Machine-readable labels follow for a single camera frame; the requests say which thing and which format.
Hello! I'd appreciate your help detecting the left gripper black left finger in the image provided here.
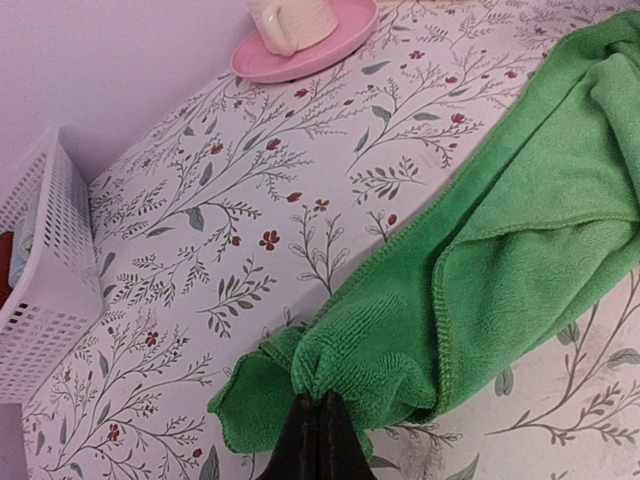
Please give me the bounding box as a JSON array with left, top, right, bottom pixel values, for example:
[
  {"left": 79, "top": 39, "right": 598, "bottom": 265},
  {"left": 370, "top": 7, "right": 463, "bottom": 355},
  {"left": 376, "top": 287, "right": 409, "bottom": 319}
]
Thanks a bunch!
[{"left": 258, "top": 393, "right": 319, "bottom": 480}]

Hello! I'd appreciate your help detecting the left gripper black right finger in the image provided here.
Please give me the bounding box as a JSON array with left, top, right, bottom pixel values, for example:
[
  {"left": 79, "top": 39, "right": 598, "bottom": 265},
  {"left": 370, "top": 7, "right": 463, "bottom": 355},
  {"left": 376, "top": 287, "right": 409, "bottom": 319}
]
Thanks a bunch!
[{"left": 319, "top": 392, "right": 376, "bottom": 480}]

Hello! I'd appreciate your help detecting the dark red rolled towel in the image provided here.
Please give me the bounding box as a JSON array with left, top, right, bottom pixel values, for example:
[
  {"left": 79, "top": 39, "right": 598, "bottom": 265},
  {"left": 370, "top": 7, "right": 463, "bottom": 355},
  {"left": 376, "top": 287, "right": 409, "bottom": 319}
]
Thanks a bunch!
[{"left": 0, "top": 232, "right": 13, "bottom": 307}]

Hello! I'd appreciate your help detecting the white plastic basket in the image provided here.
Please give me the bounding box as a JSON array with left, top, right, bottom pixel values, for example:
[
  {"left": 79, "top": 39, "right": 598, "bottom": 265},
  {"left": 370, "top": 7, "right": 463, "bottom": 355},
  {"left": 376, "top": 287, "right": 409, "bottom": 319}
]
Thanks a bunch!
[{"left": 1, "top": 128, "right": 103, "bottom": 404}]

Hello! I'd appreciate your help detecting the cream ceramic mug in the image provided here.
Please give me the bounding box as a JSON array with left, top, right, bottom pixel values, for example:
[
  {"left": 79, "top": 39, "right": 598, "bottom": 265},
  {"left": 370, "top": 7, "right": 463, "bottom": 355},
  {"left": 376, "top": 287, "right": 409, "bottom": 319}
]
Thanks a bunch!
[{"left": 246, "top": 0, "right": 339, "bottom": 57}]

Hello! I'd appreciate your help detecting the light blue rolled towel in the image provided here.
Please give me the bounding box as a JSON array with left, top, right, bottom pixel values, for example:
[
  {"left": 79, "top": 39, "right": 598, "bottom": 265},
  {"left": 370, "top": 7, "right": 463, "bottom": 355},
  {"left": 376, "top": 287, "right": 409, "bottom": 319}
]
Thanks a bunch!
[{"left": 8, "top": 221, "right": 34, "bottom": 288}]

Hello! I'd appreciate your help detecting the green microfibre towel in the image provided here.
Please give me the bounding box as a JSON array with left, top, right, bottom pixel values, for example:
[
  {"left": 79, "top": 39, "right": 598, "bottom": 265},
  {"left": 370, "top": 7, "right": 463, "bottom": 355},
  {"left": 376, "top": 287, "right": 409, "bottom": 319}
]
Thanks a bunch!
[{"left": 208, "top": 10, "right": 639, "bottom": 453}]

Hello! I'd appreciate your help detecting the pink plate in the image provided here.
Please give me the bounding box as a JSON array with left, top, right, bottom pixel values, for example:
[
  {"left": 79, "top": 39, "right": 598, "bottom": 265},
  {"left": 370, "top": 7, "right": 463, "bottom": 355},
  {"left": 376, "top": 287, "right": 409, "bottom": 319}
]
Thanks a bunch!
[{"left": 231, "top": 1, "right": 379, "bottom": 84}]

